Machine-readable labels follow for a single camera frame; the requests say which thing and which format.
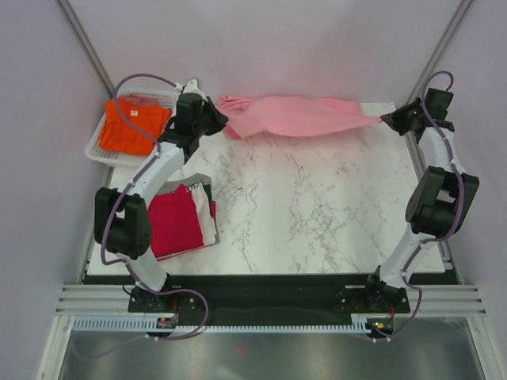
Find pink t shirt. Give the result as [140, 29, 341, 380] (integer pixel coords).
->
[217, 96, 381, 139]

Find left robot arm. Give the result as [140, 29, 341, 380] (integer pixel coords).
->
[93, 87, 228, 311]

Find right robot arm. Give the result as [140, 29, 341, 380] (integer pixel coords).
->
[362, 88, 479, 312]

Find dark pink shirt in basket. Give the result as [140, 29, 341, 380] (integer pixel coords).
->
[118, 93, 160, 107]

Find orange t shirt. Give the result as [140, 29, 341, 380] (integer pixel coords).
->
[99, 100, 172, 156]

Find folded red t shirt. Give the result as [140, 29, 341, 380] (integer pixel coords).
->
[148, 184, 204, 260]

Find folded white t shirt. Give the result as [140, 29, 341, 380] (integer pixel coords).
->
[188, 174, 219, 248]

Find right aluminium frame post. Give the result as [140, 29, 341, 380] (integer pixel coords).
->
[399, 0, 475, 116]

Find aluminium frame post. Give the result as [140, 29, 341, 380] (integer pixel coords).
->
[399, 0, 475, 116]
[55, 0, 115, 96]

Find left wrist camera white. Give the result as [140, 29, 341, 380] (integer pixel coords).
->
[181, 79, 206, 100]

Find left aluminium frame post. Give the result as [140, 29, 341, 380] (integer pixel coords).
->
[55, 0, 115, 96]

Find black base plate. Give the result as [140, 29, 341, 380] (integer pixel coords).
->
[128, 274, 410, 325]

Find white slotted cable duct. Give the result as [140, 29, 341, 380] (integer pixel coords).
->
[72, 313, 371, 334]

